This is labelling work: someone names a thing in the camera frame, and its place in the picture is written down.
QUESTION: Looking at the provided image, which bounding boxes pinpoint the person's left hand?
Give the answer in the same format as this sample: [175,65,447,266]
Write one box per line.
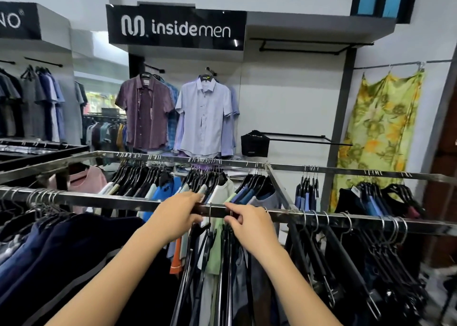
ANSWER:
[148,191,208,246]

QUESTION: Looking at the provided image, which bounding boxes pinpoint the person's right hand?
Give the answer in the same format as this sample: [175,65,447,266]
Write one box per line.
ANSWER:
[223,202,285,263]

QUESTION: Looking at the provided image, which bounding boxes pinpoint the person's right forearm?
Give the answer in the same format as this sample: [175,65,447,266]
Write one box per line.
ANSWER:
[250,244,344,326]

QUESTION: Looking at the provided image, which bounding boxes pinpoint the row of colourful hung shirts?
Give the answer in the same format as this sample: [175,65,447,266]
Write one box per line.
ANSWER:
[94,154,284,223]

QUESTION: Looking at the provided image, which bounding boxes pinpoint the row of mixed hung garments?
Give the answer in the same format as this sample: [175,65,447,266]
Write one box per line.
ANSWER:
[166,204,290,326]

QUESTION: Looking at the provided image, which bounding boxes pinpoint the lavender shirt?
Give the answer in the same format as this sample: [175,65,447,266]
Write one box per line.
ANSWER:
[174,86,240,158]

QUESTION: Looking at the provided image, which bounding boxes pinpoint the black folded garment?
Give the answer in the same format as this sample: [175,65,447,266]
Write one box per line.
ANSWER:
[241,130,270,158]

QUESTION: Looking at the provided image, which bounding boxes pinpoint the row of blue hung shirts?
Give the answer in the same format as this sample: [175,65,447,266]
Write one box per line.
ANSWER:
[294,166,321,212]

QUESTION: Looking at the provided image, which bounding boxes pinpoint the blue plaid shirt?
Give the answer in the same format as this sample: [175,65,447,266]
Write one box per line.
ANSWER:
[161,81,180,151]

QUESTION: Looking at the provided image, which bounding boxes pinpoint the pale blue short-sleeve shirt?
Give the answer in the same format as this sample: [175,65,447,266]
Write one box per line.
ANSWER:
[174,77,233,158]

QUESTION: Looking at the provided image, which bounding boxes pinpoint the chrome clothes rack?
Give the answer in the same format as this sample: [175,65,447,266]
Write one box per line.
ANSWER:
[0,150,457,238]

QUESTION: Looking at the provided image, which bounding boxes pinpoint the purple short-sleeve shirt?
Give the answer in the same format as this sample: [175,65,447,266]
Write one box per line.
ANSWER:
[114,75,176,151]

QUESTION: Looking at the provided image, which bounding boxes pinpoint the pink shirt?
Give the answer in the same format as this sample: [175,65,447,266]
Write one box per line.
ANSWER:
[48,164,108,195]

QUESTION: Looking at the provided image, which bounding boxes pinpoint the row of distant hung clothes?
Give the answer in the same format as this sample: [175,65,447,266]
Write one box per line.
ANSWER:
[81,114,128,153]

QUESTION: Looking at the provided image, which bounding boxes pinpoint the row of navy garments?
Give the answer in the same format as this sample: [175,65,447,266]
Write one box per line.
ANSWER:
[0,188,181,326]

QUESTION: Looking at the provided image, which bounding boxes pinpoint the row of black clip hangers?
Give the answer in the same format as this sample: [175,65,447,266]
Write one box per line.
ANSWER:
[284,210,431,326]

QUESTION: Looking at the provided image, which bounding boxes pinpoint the row of black hung tops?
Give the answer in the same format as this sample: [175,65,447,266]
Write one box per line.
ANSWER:
[334,170,426,220]

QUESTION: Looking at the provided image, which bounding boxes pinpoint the black display rack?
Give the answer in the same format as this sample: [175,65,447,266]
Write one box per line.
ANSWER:
[0,137,90,171]

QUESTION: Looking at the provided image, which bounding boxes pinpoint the yellow floral dress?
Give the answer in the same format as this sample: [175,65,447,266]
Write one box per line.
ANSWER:
[328,70,426,214]

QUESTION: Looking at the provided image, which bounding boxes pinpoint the wide black store sign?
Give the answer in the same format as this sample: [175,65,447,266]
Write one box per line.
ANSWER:
[106,4,248,51]

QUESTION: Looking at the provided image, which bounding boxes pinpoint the brown wooden door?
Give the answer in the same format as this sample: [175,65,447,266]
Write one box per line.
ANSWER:
[421,86,457,269]

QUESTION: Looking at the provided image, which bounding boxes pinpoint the thin silver hanging rod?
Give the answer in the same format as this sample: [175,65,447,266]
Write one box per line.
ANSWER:
[353,59,453,72]

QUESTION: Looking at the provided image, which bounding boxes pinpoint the small black store sign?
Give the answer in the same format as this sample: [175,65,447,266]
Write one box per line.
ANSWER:
[0,1,42,41]

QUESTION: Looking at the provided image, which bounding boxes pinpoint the thin black wall rail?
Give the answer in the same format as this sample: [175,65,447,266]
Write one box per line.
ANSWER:
[262,132,353,147]

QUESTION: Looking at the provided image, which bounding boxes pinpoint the long black wall rail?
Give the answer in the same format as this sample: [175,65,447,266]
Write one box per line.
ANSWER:
[249,37,374,56]

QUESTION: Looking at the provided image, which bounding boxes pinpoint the row of grey wall shirts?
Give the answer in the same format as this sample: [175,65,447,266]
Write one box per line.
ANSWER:
[0,64,67,143]

